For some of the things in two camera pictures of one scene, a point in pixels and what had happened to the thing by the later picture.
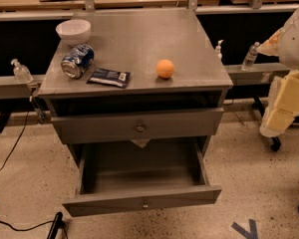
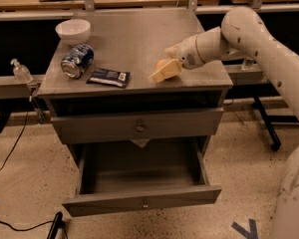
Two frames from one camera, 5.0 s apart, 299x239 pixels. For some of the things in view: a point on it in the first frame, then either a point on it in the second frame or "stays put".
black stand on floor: x=58 y=223 stays put
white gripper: x=296 y=42 -> x=186 y=55
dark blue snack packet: x=109 y=77 stays put
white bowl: x=74 y=32 stays put
